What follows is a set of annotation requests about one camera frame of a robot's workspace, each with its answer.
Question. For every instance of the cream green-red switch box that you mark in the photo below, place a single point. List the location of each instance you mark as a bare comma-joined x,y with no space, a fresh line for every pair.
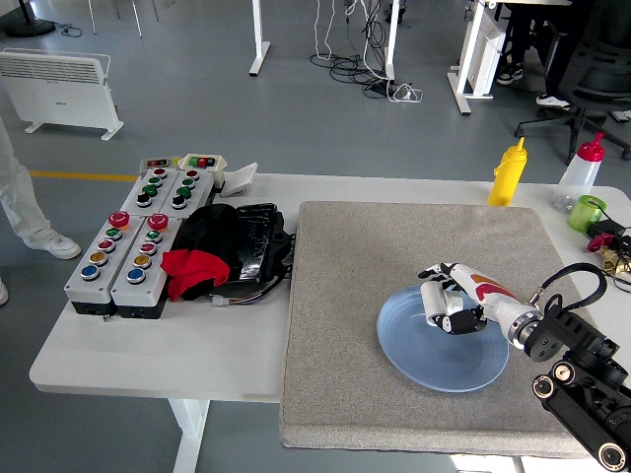
202,161

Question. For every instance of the black round stand base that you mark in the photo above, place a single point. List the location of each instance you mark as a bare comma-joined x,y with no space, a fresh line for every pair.
29,27

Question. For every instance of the standing person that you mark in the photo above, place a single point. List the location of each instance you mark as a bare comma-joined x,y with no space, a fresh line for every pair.
20,207

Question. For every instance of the five-button control box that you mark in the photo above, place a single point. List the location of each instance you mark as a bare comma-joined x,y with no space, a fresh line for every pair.
125,293
79,286

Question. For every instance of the clear squeeze bottle red cap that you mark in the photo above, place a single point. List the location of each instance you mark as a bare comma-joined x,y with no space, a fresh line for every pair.
577,182

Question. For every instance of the white desk leg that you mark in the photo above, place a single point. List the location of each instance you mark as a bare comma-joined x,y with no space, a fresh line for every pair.
259,34
391,39

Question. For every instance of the white desk frame with panel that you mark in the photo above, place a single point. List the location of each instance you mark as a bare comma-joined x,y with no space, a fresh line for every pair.
480,49

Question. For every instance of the black power adapter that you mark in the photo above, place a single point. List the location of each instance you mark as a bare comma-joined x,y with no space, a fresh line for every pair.
604,227

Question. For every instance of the small grey switch box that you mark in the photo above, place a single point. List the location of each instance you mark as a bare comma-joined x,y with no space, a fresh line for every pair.
158,163

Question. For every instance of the black plastic tray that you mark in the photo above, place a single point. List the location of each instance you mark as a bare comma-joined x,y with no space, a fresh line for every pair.
254,236

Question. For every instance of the white wall switch plate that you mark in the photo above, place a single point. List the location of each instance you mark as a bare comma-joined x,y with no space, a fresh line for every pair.
239,180

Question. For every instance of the green translucent cup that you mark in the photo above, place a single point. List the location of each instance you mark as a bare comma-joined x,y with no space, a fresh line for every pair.
581,214

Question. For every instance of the white electric heater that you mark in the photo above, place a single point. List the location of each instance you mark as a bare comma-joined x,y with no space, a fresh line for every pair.
49,93

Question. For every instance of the seated person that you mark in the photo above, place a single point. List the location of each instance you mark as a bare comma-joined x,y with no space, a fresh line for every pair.
522,29

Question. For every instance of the grey-brown mat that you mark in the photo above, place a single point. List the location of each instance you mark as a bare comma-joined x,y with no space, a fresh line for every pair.
394,246

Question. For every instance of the white table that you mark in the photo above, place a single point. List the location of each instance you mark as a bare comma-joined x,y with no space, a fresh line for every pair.
172,355

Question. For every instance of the blue plate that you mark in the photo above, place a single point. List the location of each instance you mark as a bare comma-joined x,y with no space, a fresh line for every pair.
443,364

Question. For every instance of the four-button control box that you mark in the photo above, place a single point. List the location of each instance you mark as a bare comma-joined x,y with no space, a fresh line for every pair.
154,181
186,183

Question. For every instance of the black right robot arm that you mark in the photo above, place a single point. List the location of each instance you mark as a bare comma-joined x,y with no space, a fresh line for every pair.
586,409

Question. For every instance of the metal chair legs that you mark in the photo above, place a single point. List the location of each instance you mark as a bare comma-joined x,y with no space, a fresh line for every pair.
137,17

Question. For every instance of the black and red cloth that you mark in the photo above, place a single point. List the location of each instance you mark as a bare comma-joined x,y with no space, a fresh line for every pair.
207,236

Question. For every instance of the yellow squeeze bottle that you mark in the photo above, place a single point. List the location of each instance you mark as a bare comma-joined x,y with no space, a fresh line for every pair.
508,177

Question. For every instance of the black office chair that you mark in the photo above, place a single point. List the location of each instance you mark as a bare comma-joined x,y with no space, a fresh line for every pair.
601,54

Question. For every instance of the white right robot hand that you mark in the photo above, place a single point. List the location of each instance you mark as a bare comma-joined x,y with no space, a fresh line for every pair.
483,290

